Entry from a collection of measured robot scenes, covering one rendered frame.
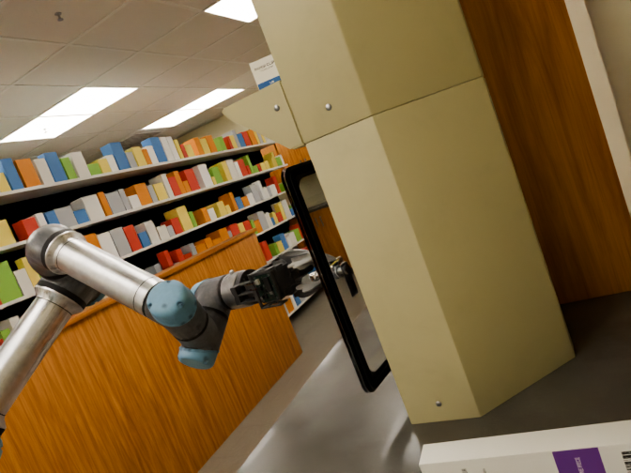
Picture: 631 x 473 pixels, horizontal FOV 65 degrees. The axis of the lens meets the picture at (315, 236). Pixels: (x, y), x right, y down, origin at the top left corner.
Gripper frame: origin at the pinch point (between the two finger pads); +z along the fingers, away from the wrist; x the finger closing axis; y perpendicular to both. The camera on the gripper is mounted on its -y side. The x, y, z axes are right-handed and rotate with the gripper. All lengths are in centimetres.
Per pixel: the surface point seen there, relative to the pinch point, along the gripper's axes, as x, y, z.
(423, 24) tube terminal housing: 30.7, -2.3, 28.8
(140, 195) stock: 50, -169, -271
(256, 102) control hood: 29.5, 10.9, 5.8
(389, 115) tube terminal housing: 20.2, 6.0, 23.0
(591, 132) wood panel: 5, -33, 42
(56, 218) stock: 50, -94, -257
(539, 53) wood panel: 22, -32, 38
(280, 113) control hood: 26.6, 10.3, 8.8
